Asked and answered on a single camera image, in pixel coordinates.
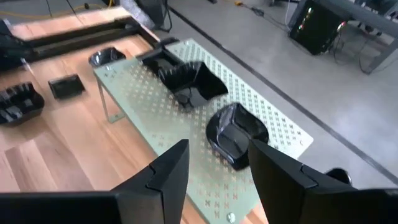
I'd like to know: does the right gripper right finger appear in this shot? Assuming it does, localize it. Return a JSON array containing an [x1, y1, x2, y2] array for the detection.
[[248, 139, 398, 224]]

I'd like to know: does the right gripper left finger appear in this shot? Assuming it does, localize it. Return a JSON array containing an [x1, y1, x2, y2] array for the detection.
[[0, 139, 190, 224]]

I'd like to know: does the green perforated metal shelf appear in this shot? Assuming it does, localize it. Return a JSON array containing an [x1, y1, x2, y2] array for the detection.
[[93, 37, 315, 224]]

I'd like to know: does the black computer case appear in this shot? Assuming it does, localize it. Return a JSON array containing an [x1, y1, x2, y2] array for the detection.
[[288, 0, 346, 56]]

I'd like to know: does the black table frame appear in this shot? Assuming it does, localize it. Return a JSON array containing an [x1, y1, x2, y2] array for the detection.
[[18, 16, 162, 63]]

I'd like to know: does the grey table frame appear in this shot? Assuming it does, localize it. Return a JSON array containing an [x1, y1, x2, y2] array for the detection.
[[317, 0, 398, 75]]

